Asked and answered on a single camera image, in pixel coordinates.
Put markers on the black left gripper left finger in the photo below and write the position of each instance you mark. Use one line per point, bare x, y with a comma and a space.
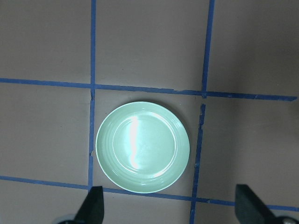
92, 208

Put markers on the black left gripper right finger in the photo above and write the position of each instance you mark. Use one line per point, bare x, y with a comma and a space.
249, 209

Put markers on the green plate near left arm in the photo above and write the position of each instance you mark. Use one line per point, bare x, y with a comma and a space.
142, 147

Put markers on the brown paper table cover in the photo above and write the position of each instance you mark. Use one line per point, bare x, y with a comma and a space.
229, 69

